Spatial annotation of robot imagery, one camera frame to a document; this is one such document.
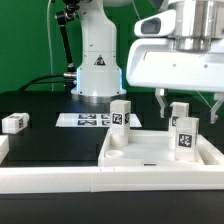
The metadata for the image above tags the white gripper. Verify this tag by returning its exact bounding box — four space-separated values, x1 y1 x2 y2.
126 38 224 124

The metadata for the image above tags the white square table top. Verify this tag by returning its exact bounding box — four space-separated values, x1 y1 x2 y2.
98 130 204 167

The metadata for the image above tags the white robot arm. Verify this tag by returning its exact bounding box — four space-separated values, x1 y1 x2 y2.
64 0 224 123

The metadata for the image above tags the white U-shaped fence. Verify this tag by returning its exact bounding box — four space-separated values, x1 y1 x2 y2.
0 136 224 194

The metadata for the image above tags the white sheet with tags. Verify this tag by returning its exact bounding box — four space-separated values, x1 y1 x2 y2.
55 113 143 128

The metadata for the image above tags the black cable bundle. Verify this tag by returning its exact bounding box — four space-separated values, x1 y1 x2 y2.
18 73 78 93

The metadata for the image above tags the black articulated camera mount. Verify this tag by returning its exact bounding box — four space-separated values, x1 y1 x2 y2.
54 0 81 73

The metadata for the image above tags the grey thin cable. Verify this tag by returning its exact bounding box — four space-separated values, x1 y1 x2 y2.
45 0 56 93

